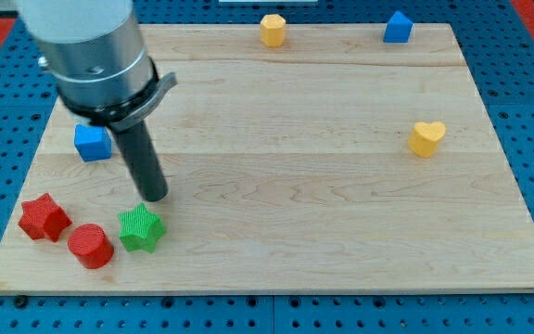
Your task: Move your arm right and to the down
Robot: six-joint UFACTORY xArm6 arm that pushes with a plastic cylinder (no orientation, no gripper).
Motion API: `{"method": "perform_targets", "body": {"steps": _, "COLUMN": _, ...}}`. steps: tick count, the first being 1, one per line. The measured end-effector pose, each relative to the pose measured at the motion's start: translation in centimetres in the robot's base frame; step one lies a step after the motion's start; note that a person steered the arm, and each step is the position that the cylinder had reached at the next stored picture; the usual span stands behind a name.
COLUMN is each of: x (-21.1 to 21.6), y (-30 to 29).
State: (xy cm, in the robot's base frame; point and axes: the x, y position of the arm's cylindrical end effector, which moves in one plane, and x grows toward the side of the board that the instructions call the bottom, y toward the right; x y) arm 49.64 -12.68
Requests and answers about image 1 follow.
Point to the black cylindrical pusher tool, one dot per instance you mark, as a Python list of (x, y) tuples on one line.
[(142, 161)]

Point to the wooden board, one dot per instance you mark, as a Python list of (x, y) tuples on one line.
[(289, 174)]

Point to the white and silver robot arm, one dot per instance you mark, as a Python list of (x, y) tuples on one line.
[(98, 58)]

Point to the green star block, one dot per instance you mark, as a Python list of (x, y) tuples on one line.
[(141, 229)]

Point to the yellow octagon block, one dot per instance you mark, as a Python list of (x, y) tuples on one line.
[(272, 30)]

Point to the yellow heart block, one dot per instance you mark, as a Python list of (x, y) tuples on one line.
[(425, 138)]

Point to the blue cube block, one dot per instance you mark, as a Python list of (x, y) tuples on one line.
[(92, 143)]

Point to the red cylinder block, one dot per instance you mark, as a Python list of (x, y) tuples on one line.
[(90, 246)]

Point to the red star block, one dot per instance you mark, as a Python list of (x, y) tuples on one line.
[(43, 218)]

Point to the blue pentagon block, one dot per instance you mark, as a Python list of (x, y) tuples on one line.
[(398, 29)]

